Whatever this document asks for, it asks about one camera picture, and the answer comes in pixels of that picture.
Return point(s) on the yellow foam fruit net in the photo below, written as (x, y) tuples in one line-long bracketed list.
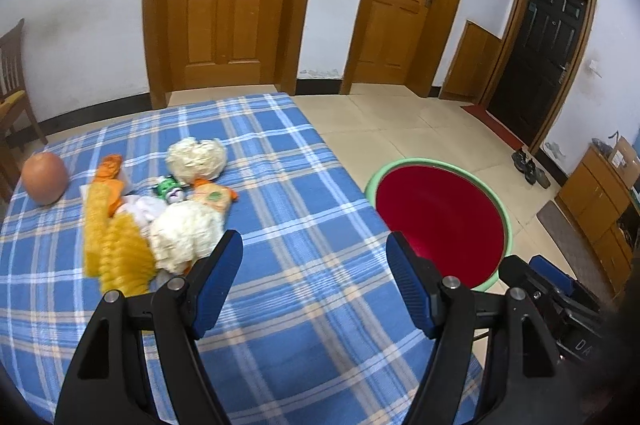
[(120, 250)]

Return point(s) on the black entrance door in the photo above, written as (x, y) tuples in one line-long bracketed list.
[(540, 55)]

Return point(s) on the orange-red apple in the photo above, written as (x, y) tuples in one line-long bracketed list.
[(45, 179)]

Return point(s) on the wooden chair with cushion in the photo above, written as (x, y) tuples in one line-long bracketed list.
[(12, 55)]

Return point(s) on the wooden low cabinet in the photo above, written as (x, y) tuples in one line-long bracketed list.
[(590, 200)]

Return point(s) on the red doormat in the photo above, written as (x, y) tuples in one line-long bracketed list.
[(492, 125)]

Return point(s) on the blue plaid tablecloth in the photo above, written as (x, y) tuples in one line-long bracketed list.
[(300, 205)]

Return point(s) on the white plastic packet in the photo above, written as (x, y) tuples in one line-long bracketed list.
[(142, 207)]

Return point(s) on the cardboard box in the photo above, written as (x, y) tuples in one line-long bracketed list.
[(625, 160)]

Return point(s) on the orange foam fruit net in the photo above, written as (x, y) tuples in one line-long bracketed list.
[(109, 168)]

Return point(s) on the grey floor mat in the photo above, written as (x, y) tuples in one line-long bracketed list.
[(565, 240)]

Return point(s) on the wooden wall panel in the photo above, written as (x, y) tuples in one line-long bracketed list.
[(472, 65)]

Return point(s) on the white wall switch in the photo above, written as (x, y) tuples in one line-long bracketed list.
[(594, 68)]

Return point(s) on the red basin with green rim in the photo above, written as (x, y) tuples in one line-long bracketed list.
[(440, 215)]

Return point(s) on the dark shoe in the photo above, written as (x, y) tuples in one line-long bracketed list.
[(530, 171), (519, 160), (543, 180)]

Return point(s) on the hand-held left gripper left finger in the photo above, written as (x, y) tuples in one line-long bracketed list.
[(220, 285)]

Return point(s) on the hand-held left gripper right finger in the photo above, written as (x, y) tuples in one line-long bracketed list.
[(407, 280)]

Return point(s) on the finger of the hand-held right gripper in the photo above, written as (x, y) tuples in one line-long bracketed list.
[(550, 267), (515, 272)]

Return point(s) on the white foam fruit net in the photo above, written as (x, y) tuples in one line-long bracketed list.
[(182, 235)]

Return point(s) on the wooden panel door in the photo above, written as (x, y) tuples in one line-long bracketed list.
[(225, 5), (400, 5)]

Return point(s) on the cream foam fruit net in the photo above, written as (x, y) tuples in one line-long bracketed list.
[(195, 160)]

